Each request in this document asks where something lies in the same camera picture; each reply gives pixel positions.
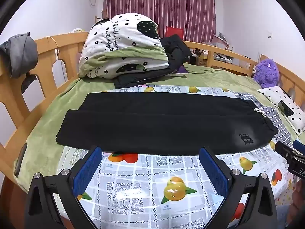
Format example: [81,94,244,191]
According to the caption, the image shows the grey garment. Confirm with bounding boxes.
[0,32,39,79]

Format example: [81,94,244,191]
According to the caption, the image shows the grey checkered cloth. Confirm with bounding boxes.
[232,93,292,144]

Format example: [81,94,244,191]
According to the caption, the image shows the purple plush toy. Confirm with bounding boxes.
[253,58,279,89]

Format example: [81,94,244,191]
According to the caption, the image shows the white floral pillow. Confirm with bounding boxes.
[257,86,305,135]

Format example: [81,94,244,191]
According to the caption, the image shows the red patterned curtain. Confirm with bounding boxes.
[104,0,217,42]

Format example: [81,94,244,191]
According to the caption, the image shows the person's leg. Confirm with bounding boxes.
[278,205,295,229]

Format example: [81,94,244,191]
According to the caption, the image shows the white charger cable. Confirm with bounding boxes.
[45,36,67,81]

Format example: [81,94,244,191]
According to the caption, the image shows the cardboard box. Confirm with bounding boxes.
[196,52,208,67]

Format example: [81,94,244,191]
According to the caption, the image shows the fruit print plastic sheet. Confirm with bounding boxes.
[55,86,298,229]

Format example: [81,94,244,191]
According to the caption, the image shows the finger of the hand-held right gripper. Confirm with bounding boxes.
[274,141,301,160]
[293,139,305,152]

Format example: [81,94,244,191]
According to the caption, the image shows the wooden bed frame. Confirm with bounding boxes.
[0,31,305,229]

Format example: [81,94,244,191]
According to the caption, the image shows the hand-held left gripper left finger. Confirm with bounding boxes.
[25,145,103,229]

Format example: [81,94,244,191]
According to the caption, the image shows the person's right hand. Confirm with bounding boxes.
[289,179,305,217]

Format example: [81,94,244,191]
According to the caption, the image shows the black pants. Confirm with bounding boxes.
[55,92,279,155]

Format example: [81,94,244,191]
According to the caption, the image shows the black jacket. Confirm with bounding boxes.
[114,34,192,89]

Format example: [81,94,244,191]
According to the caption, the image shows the white floral folded quilt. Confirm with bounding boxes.
[78,14,169,79]

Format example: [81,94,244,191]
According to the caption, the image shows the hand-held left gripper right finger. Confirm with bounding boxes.
[199,145,279,229]

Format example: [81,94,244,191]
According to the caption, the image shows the green blanket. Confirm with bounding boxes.
[13,63,301,184]

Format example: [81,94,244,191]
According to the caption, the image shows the red chair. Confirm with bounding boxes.
[165,26,184,41]

